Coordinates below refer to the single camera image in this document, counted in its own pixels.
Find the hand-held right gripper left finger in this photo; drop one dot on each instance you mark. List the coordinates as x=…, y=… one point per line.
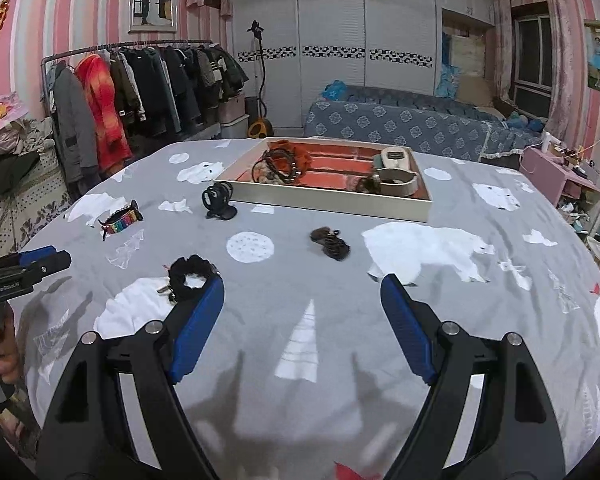
x=200, y=325

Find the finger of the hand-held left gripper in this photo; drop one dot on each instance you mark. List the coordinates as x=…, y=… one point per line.
x=50, y=262
x=37, y=255

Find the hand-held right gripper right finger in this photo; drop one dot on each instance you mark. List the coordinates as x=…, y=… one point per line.
x=407, y=325

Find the black scrunchie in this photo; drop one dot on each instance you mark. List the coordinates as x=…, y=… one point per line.
x=180, y=270

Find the tray with red brick liner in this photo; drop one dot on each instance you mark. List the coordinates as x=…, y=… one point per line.
x=325, y=197

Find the orange scrunchie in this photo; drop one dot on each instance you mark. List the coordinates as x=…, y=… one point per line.
x=302, y=157

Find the person's left hand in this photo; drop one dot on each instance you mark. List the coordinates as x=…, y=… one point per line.
x=7, y=355

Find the patterned cloth covered bench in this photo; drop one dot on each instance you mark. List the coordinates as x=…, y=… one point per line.
x=30, y=205

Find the pile of clothes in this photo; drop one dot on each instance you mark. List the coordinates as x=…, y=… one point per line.
x=10, y=160

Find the brown hair clip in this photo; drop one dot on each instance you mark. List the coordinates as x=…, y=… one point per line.
x=332, y=245

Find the grey polar bear tablecloth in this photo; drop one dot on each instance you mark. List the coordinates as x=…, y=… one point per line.
x=300, y=270

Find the black hair claw clip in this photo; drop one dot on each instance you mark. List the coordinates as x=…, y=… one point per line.
x=220, y=212

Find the orange red fleece jacket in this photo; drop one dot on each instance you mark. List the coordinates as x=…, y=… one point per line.
x=102, y=110

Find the bed with blue patterned bedspread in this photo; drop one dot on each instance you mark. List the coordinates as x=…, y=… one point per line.
x=405, y=125

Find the white storage box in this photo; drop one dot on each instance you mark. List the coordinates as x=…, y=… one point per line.
x=235, y=127

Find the pink desk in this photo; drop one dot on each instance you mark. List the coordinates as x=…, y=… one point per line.
x=545, y=170

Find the garment steamer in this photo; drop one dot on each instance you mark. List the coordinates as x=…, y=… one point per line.
x=257, y=125

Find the row of hanging clothes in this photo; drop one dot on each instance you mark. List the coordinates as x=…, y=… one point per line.
x=180, y=85

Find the pink storage box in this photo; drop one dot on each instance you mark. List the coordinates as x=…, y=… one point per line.
x=231, y=106

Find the metal clothes rack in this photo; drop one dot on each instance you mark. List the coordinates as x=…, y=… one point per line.
x=130, y=44

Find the blue pillow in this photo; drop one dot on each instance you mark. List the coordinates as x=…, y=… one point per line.
x=337, y=91

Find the window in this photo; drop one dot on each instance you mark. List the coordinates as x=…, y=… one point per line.
x=532, y=55

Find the pink striped curtain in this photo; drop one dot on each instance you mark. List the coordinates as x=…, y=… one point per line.
x=567, y=60

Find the white wardrobe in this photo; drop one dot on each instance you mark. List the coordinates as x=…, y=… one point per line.
x=330, y=10

